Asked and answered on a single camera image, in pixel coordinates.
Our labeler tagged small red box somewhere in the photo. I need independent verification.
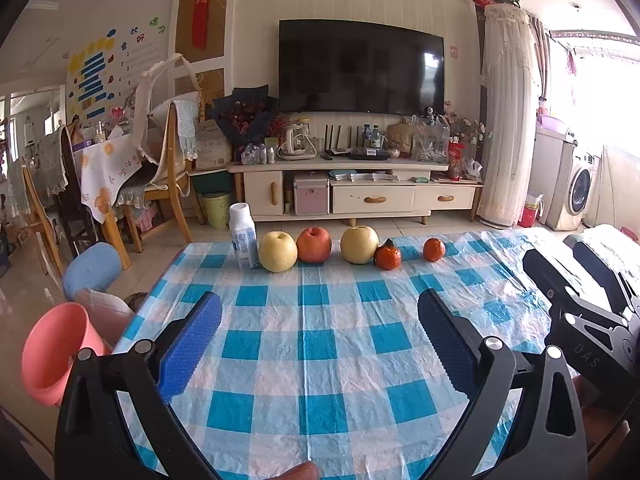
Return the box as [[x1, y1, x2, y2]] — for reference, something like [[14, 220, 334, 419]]
[[517, 192, 543, 228]]

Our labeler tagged light wooden chair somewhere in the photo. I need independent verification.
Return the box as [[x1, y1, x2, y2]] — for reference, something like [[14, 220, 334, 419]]
[[20, 157, 66, 276]]

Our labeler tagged red apple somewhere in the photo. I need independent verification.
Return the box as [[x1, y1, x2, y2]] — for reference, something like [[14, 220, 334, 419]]
[[296, 226, 333, 264]]

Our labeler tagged upright white plastic bottle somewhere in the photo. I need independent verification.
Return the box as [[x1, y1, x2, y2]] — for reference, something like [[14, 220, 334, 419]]
[[228, 203, 259, 270]]

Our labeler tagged lace covered standing air conditioner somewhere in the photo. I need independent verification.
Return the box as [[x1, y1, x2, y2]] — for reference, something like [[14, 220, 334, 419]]
[[477, 5, 538, 228]]

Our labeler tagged cream television cabinet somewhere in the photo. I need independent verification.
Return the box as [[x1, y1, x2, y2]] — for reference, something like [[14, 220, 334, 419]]
[[228, 152, 485, 226]]

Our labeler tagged large yellow pear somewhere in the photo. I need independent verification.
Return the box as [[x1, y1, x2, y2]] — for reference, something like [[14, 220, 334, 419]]
[[340, 225, 379, 265]]

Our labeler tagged white cloth cushion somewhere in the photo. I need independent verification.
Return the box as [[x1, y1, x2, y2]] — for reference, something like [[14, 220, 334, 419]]
[[75, 287, 136, 351]]

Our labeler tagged white electric kettle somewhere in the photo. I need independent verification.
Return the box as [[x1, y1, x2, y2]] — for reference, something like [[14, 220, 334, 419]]
[[278, 120, 321, 162]]

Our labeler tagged white rice sack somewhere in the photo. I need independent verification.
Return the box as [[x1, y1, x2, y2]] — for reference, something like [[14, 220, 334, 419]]
[[194, 120, 233, 171]]

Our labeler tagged light blue stool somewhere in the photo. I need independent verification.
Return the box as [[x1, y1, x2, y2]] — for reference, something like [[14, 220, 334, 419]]
[[62, 242, 123, 298]]

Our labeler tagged wooden chair with lace cover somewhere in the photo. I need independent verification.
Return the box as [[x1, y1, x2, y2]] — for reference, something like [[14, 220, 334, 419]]
[[145, 100, 201, 243]]

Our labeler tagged blue checked plastic tablecloth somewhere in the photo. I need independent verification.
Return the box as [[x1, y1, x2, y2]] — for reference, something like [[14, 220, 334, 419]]
[[112, 230, 601, 480]]

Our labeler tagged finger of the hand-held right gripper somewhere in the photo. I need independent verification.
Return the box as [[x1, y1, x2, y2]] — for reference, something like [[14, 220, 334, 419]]
[[572, 240, 640, 313], [522, 247, 626, 331]]

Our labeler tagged washing machine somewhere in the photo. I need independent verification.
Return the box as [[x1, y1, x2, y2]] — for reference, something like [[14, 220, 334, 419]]
[[545, 140, 603, 232]]

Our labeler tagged black router with antennas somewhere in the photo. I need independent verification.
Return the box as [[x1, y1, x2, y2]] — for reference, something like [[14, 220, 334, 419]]
[[322, 124, 353, 157]]

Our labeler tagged orange print table cloth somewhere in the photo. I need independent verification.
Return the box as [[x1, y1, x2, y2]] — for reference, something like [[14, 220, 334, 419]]
[[75, 137, 146, 226]]

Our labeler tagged person's left hand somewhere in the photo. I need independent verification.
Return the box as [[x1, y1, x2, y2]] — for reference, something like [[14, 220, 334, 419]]
[[277, 461, 321, 480]]

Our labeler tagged pink metal case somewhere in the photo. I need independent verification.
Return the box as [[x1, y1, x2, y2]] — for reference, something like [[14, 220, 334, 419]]
[[293, 172, 331, 216]]

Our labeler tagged green waste bin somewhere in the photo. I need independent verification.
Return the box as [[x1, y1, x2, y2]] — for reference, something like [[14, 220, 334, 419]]
[[200, 192, 232, 231]]

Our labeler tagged small yellow pear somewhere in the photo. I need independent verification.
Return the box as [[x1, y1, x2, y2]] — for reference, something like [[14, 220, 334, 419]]
[[258, 231, 299, 273]]

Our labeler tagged dark wooden chair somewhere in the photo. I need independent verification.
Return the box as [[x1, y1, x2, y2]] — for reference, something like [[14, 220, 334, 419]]
[[60, 125, 101, 256]]

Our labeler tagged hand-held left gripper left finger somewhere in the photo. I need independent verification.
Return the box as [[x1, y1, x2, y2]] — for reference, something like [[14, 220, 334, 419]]
[[54, 290, 223, 480]]

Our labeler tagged brown gift bag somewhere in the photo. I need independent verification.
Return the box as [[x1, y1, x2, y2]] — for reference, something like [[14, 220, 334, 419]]
[[386, 119, 413, 158]]

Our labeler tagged colourful wall poster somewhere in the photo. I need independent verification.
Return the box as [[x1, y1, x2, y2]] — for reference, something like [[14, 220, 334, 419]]
[[65, 15, 168, 121]]

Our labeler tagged black flat television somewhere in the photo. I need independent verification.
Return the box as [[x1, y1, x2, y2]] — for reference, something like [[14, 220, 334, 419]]
[[278, 19, 446, 116]]

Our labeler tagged clear plastic bag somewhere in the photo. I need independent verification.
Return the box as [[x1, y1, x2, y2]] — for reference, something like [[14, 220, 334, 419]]
[[410, 114, 450, 163]]

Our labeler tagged dark wrapped flower bouquet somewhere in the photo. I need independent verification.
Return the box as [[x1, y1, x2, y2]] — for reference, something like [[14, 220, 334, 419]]
[[207, 87, 281, 148]]

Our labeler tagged pink plastic basin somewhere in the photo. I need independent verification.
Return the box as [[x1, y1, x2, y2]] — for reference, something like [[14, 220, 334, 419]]
[[21, 302, 106, 407]]

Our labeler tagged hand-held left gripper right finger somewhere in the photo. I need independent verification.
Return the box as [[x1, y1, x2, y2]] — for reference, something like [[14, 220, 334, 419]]
[[416, 287, 587, 480]]

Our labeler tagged person's right hand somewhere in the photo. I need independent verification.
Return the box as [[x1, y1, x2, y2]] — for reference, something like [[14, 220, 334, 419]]
[[570, 375, 628, 461]]

